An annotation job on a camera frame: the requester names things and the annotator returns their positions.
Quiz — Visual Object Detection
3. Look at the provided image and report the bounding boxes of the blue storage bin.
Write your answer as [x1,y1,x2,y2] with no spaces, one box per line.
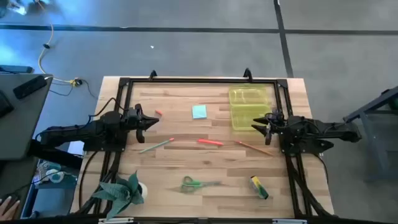
[20,158,78,218]

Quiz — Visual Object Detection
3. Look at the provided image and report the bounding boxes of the orange wooden pencil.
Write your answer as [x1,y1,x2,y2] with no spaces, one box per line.
[234,140,274,157]

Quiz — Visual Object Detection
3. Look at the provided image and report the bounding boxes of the artificial plant in white pot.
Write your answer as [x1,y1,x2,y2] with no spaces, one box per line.
[91,170,149,220]

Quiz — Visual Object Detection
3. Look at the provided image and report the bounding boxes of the translucent yellow-green pencil case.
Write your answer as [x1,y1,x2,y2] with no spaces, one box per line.
[228,84,272,131]

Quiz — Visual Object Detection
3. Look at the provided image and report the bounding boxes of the light blue sticky note pad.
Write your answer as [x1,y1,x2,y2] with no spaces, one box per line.
[191,105,208,120]

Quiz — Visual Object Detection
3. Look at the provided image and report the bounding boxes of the silver aluminium bracket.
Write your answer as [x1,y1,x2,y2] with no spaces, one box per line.
[272,218,308,224]
[98,217,134,224]

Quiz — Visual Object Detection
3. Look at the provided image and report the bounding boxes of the flat black device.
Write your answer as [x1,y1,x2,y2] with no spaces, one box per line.
[0,64,34,74]

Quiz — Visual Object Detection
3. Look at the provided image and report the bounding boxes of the grey desk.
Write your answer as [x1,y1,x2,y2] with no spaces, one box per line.
[0,73,53,161]

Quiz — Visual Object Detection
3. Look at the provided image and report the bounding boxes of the person's hand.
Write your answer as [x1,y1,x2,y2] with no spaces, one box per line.
[0,195,21,222]

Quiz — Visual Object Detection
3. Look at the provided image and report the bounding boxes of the black smartphone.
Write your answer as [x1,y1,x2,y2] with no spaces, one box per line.
[12,75,48,100]

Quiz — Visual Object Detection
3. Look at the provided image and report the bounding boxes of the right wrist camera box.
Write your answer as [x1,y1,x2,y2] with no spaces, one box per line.
[269,108,284,123]

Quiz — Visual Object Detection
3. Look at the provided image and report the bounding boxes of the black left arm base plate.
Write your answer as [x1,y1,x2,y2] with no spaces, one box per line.
[83,136,128,152]

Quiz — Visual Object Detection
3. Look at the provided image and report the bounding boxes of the black keyboard edge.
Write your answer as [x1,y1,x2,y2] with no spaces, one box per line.
[0,90,15,118]

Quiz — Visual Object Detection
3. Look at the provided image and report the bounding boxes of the black frame cable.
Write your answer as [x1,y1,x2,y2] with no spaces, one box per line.
[313,154,330,185]
[78,151,98,215]

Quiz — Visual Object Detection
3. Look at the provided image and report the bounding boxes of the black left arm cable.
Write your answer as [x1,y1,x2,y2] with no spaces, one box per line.
[88,97,127,122]

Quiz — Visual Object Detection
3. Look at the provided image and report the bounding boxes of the black desk beam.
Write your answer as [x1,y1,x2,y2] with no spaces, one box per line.
[27,139,84,170]

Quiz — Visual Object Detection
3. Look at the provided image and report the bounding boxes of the table with blue metal legs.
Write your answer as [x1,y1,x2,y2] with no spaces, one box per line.
[343,86,398,183]

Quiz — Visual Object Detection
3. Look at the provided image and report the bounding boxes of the black metal table frame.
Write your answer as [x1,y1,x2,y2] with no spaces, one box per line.
[71,76,336,224]

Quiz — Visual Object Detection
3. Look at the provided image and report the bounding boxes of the white tape roll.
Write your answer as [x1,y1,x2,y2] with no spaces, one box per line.
[45,169,65,184]

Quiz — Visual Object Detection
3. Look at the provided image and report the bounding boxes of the thin black floor cable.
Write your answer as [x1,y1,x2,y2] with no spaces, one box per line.
[49,78,98,100]

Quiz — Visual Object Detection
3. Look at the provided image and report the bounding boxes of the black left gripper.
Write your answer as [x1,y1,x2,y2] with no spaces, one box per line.
[133,103,160,144]

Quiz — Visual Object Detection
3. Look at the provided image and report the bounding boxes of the yellow green crayon box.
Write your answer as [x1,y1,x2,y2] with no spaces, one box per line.
[249,175,270,200]

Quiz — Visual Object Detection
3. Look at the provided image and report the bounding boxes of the white paper sheet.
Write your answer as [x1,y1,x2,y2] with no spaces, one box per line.
[67,141,85,156]

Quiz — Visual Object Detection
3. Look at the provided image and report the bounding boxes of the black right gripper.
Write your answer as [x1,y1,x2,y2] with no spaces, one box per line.
[251,116,285,146]

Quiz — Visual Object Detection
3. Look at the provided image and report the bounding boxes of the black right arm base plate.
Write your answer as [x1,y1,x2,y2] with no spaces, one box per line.
[279,136,335,156]

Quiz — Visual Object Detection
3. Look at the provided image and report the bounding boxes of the green handled scissors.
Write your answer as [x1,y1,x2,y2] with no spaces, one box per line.
[180,175,223,193]

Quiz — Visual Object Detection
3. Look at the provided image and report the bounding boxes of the teal pencil with eraser cap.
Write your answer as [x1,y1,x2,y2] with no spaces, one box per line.
[139,138,175,154]

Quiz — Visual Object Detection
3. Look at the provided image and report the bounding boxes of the orange marker pen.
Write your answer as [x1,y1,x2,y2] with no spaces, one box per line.
[197,138,224,147]

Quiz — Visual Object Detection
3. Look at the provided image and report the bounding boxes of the yellow power cable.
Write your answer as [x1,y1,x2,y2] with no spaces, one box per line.
[37,0,77,85]

